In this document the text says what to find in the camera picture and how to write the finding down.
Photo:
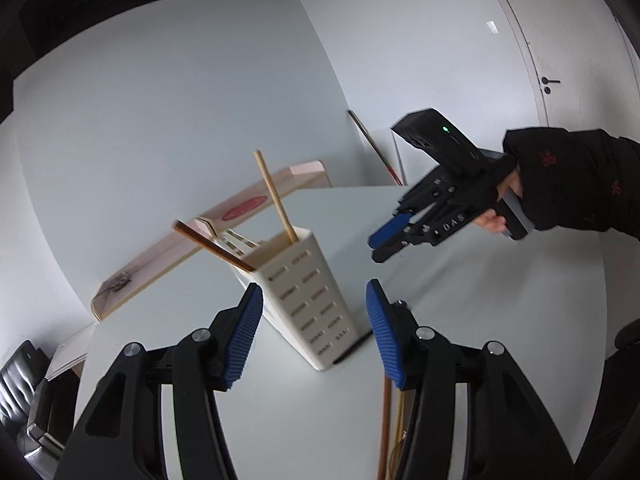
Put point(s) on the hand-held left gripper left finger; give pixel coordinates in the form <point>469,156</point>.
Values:
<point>245,340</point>

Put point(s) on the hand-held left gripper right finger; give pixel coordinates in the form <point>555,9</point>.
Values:
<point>385,335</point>

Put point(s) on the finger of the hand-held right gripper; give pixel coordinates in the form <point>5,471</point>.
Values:
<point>392,227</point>
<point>445,227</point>

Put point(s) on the white slotted utensil holder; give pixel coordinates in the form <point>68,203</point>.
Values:
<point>300,300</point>

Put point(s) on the dark brown chopstick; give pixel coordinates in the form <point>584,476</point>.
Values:
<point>210,245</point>
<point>385,430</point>

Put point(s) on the person's right forearm black sleeve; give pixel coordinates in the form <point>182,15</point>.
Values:
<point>575,180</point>

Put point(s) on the person's right hand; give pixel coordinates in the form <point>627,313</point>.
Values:
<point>492,221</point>

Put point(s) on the white leaning panel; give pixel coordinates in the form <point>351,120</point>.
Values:
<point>407,166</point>

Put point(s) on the red broom stick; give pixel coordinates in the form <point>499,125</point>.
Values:
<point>372,142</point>

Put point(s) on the pink wooden shelf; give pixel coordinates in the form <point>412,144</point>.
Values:
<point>165,255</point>

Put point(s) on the small dark object on shelf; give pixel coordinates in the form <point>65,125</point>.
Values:
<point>119,282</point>

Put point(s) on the white door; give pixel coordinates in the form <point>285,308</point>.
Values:
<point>565,35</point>

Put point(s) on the small white side table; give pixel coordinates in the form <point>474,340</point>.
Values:
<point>67,352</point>

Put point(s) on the black leather chair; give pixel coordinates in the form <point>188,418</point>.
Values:
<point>30,410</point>

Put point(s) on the white wall switch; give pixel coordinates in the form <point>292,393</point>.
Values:
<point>492,27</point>

